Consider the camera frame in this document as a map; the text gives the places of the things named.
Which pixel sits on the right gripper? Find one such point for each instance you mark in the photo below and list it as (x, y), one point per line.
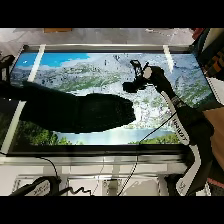
(132, 87)

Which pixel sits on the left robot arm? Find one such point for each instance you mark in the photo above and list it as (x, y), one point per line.
(37, 186)

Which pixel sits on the heap of clothes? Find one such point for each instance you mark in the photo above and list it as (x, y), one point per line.
(213, 56)

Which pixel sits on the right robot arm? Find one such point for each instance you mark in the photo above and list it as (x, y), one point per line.
(190, 124)

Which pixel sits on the black garment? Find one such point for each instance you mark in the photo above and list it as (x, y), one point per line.
(83, 111)

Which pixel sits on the silver frame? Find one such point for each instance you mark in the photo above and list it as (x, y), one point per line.
(100, 160)

